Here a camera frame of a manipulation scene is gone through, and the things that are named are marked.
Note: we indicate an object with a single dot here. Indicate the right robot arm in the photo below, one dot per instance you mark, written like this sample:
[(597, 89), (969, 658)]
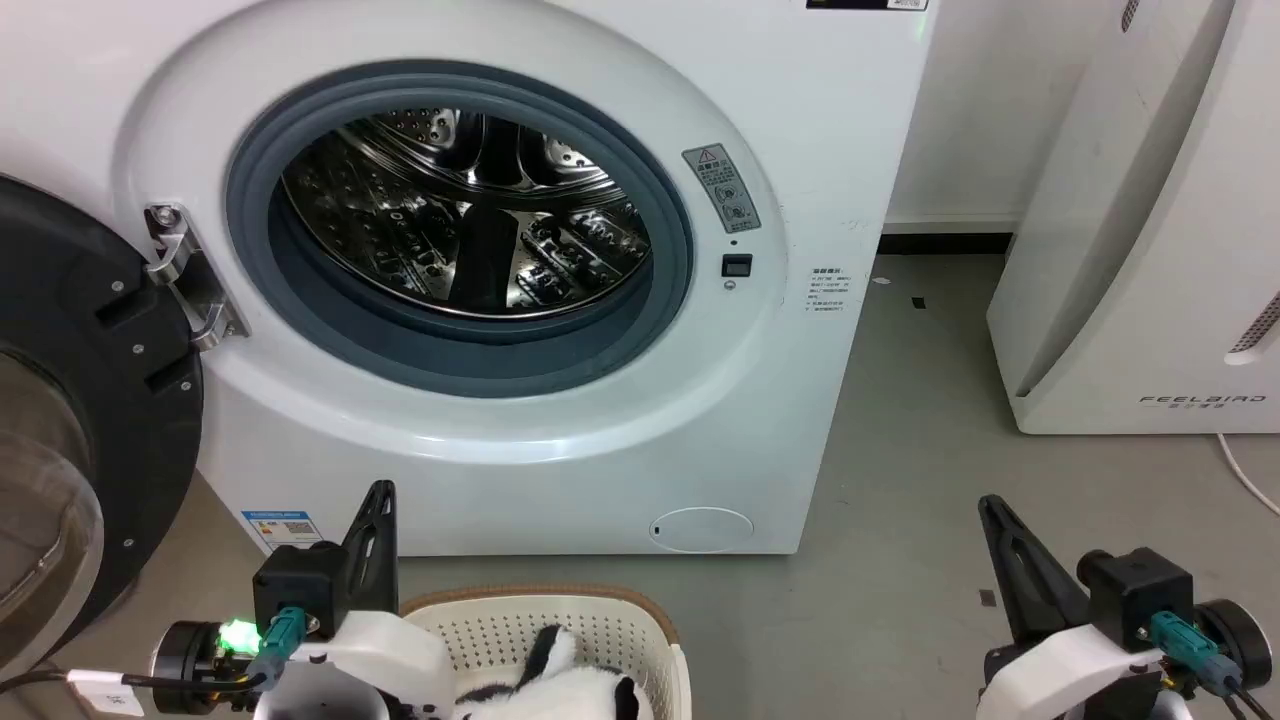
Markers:
[(1238, 640)]

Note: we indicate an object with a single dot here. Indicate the silver metal door hinge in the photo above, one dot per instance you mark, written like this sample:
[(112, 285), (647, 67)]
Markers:
[(190, 280)]

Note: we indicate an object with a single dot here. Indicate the black device with label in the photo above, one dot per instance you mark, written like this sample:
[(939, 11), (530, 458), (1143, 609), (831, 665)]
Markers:
[(865, 4)]

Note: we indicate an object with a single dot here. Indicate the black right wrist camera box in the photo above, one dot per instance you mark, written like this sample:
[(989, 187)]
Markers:
[(1135, 595)]

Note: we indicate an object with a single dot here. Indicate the stainless steel washing machine drum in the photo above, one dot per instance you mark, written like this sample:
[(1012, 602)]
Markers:
[(400, 220)]

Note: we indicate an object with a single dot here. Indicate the white air purifier unit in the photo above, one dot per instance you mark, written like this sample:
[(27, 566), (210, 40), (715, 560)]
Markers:
[(1130, 250)]

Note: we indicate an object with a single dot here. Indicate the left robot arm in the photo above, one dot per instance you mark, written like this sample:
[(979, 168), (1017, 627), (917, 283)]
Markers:
[(190, 665)]

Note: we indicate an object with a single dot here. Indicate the grey rubber door gasket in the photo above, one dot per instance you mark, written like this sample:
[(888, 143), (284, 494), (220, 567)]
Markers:
[(655, 335)]

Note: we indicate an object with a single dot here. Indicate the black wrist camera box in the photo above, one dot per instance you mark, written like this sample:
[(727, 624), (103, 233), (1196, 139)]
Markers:
[(1135, 595), (295, 585)]

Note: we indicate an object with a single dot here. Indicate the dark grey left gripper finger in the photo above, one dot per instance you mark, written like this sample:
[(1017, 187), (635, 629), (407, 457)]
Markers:
[(375, 550)]

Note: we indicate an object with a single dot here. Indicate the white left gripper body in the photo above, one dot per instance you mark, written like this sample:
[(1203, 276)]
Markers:
[(390, 655)]

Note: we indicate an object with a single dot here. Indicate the small white text label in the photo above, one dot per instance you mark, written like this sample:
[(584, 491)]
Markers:
[(828, 290)]

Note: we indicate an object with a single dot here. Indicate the blue energy label sticker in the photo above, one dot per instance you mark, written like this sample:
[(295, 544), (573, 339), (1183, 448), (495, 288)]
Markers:
[(282, 528)]

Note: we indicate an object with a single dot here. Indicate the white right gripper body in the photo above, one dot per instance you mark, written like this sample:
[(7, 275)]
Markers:
[(1070, 670)]

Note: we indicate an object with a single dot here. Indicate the cream perforated laundry basket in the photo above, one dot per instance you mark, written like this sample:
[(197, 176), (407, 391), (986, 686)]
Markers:
[(620, 630)]

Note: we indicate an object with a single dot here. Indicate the round white filter cover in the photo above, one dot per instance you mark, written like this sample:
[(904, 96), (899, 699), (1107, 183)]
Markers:
[(700, 530)]

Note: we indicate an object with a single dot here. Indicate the black and white plush toy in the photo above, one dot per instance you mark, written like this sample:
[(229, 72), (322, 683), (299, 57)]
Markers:
[(570, 695)]

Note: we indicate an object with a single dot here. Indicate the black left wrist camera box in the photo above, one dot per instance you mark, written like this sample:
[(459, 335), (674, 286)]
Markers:
[(295, 585)]

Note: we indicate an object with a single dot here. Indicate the white front-load washing machine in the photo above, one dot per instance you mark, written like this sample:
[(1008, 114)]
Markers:
[(800, 150)]

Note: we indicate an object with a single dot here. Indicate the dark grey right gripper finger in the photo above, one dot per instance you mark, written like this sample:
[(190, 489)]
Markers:
[(1030, 580)]

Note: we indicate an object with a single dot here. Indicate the black wall baseboard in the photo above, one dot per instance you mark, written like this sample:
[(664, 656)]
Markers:
[(945, 243)]

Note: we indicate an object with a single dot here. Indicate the black round washer door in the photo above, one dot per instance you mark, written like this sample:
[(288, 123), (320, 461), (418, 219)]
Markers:
[(130, 400)]

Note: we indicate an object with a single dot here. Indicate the grey warning sticker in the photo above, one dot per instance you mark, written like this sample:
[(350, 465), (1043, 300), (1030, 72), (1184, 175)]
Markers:
[(722, 188)]

